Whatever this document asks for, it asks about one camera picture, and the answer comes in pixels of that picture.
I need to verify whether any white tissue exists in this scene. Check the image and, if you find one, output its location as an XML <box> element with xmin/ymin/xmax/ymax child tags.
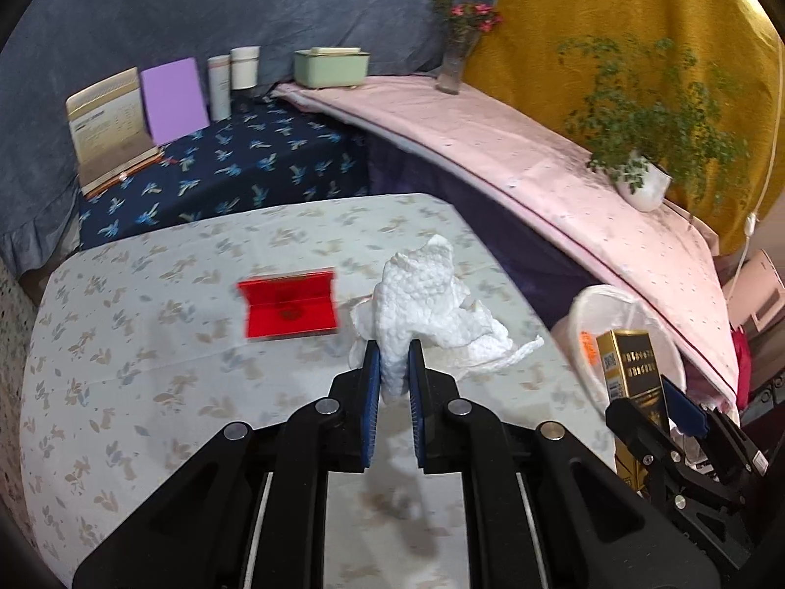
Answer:
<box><xmin>349</xmin><ymin>234</ymin><xmax>544</xmax><ymax>402</ymax></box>

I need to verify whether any black gold cigarette box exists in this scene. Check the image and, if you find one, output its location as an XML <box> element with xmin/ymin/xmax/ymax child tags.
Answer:
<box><xmin>596</xmin><ymin>330</ymin><xmax>669</xmax><ymax>499</ymax></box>

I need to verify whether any red box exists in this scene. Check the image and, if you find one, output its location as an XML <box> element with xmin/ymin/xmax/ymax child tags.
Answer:
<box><xmin>237</xmin><ymin>268</ymin><xmax>340</xmax><ymax>339</ymax></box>

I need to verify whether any orange plastic bag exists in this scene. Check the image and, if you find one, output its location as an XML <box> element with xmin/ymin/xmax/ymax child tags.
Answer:
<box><xmin>579</xmin><ymin>331</ymin><xmax>600</xmax><ymax>366</ymax></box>

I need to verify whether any white trash bin with liner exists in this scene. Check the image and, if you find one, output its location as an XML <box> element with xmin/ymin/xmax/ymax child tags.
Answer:
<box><xmin>551</xmin><ymin>285</ymin><xmax>708</xmax><ymax>437</ymax></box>

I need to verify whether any red cloth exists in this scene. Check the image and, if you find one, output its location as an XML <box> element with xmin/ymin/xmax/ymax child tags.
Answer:
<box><xmin>732</xmin><ymin>328</ymin><xmax>752</xmax><ymax>411</ymax></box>

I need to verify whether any pink appliance box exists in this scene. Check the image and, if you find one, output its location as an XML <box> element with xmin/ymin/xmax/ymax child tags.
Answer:
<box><xmin>722</xmin><ymin>247</ymin><xmax>785</xmax><ymax>382</ymax></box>

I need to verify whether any navy floral cloth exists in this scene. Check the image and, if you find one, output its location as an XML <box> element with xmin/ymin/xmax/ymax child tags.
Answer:
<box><xmin>78</xmin><ymin>97</ymin><xmax>370</xmax><ymax>250</ymax></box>

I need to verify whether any pink cloth cover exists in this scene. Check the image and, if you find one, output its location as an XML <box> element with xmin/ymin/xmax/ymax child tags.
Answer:
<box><xmin>273</xmin><ymin>76</ymin><xmax>738</xmax><ymax>409</ymax></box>

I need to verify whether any floral grey tablecloth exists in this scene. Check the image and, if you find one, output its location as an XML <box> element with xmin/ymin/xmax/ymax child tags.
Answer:
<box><xmin>20</xmin><ymin>194</ymin><xmax>613</xmax><ymax>581</ymax></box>

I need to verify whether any potted green fern plant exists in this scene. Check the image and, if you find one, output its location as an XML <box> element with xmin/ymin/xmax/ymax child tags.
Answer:
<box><xmin>557</xmin><ymin>35</ymin><xmax>751</xmax><ymax>210</ymax></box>

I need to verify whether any mint green tissue box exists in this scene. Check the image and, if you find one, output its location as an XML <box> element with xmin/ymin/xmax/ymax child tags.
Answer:
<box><xmin>294</xmin><ymin>47</ymin><xmax>370</xmax><ymax>89</ymax></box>

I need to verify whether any purple notebook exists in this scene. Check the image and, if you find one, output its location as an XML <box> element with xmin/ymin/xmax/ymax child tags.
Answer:
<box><xmin>141</xmin><ymin>57</ymin><xmax>209</xmax><ymax>146</ymax></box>

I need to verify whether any tall white tube bottle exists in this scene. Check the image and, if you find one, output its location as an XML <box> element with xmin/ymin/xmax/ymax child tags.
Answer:
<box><xmin>208</xmin><ymin>54</ymin><xmax>232</xmax><ymax>122</ymax></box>

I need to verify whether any glass vase with red flowers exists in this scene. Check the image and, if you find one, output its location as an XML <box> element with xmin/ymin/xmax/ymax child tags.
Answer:
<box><xmin>431</xmin><ymin>0</ymin><xmax>501</xmax><ymax>94</ymax></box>

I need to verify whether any open book on stand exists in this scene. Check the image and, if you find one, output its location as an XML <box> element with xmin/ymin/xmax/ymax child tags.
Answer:
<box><xmin>65</xmin><ymin>68</ymin><xmax>161</xmax><ymax>197</ymax></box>

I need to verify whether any mustard yellow backdrop cloth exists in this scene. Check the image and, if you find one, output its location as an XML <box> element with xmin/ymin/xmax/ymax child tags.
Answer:
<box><xmin>464</xmin><ymin>0</ymin><xmax>784</xmax><ymax>254</ymax></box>

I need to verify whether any blue denim backdrop cloth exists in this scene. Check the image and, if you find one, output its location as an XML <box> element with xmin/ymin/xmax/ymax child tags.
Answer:
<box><xmin>0</xmin><ymin>0</ymin><xmax>510</xmax><ymax>274</ymax></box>

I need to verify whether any white power cord with switch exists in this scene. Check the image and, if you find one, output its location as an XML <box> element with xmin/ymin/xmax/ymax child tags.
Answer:
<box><xmin>725</xmin><ymin>90</ymin><xmax>785</xmax><ymax>295</ymax></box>

